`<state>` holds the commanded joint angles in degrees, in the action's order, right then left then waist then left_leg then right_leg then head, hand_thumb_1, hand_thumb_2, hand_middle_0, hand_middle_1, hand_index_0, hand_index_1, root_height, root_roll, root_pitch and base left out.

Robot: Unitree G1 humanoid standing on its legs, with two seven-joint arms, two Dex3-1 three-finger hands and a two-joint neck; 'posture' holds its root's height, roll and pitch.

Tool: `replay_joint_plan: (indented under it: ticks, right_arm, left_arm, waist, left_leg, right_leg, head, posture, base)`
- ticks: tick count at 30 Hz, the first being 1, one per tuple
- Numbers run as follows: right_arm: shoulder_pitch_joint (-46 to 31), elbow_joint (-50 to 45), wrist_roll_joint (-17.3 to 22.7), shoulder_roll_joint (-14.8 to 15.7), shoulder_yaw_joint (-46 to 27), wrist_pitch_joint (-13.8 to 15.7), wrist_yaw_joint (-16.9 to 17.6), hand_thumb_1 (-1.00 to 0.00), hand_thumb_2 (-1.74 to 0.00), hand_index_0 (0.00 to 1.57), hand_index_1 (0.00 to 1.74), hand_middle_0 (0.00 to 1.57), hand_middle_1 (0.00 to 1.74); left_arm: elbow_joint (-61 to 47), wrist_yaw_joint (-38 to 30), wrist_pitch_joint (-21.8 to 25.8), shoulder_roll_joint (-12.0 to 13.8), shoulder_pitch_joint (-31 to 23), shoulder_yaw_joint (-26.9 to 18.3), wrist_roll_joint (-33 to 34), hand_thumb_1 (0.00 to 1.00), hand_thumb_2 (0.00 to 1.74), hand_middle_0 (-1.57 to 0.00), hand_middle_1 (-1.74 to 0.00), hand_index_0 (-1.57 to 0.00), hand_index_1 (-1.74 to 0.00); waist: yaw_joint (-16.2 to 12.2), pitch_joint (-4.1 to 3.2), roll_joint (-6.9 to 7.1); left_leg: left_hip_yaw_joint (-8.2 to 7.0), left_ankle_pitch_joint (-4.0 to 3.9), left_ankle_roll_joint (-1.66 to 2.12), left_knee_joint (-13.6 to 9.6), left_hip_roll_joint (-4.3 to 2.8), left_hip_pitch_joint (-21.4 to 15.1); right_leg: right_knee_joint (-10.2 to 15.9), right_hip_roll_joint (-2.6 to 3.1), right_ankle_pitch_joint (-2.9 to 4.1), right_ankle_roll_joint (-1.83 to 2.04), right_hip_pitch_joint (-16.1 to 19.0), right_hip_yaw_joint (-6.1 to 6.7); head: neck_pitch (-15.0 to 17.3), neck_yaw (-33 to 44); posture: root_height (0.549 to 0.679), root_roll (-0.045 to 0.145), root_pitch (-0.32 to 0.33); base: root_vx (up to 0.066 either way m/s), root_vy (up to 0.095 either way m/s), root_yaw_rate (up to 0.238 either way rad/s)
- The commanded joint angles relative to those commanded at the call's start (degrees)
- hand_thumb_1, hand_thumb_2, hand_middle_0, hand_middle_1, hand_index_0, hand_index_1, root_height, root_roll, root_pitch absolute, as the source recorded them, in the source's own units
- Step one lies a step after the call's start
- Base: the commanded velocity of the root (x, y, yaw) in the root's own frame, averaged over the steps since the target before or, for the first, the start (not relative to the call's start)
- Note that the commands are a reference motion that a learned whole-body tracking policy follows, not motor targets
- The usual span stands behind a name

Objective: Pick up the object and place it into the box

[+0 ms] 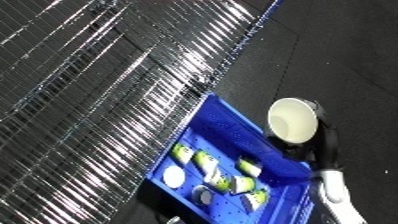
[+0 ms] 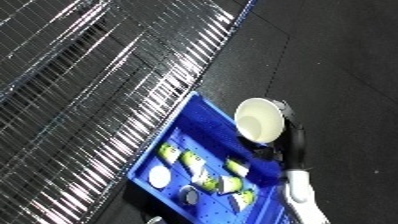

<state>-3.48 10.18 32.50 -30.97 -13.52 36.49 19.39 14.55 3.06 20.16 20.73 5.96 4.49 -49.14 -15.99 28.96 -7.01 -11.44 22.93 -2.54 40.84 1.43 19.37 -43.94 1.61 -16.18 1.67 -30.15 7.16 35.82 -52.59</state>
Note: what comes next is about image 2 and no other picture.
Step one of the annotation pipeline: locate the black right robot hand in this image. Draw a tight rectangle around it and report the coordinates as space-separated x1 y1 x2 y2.
252 99 310 172

